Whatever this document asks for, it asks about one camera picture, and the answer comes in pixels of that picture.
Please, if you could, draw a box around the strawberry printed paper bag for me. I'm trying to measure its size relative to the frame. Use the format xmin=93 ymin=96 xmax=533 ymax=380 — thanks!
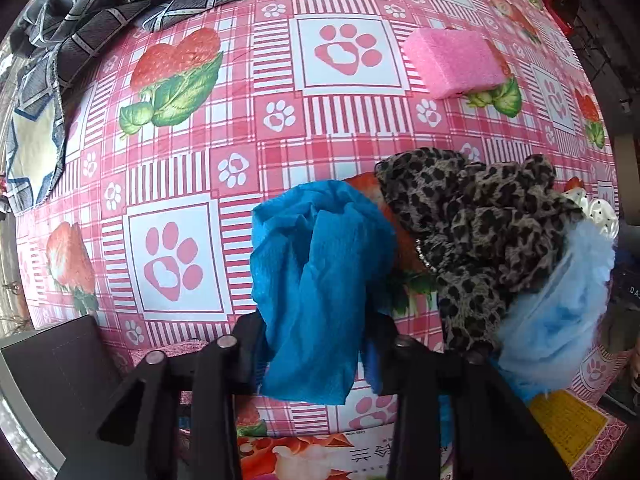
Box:
xmin=236 ymin=421 xmax=454 ymax=480

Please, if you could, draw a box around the dark plaid star blanket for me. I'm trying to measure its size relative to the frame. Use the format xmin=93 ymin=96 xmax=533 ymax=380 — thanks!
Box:
xmin=4 ymin=0 xmax=236 ymax=214

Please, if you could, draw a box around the pink foam sponge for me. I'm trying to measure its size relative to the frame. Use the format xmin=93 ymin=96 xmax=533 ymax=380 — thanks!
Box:
xmin=402 ymin=27 xmax=508 ymax=99

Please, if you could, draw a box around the leopard print scarf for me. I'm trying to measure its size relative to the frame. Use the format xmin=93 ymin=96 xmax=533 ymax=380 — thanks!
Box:
xmin=374 ymin=148 xmax=585 ymax=353

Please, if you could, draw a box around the blue mesh cloth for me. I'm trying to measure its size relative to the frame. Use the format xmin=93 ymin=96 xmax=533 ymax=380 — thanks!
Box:
xmin=250 ymin=180 xmax=397 ymax=405

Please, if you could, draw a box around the pink strawberry paw tablecloth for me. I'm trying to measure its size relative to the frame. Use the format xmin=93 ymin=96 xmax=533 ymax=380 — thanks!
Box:
xmin=15 ymin=0 xmax=628 ymax=479

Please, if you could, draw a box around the white polka dot cloth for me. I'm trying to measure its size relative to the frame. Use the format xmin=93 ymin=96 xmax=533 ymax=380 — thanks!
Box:
xmin=563 ymin=188 xmax=620 ymax=240

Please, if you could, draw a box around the grey storage box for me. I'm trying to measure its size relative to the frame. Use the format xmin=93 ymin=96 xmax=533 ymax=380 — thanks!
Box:
xmin=1 ymin=315 xmax=122 ymax=479

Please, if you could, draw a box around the yellow printed leaflet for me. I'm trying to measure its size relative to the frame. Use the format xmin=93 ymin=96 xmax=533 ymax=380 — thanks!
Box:
xmin=529 ymin=390 xmax=608 ymax=468

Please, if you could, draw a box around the light blue fluffy fabric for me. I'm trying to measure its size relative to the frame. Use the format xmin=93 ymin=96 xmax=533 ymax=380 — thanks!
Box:
xmin=496 ymin=220 xmax=615 ymax=403

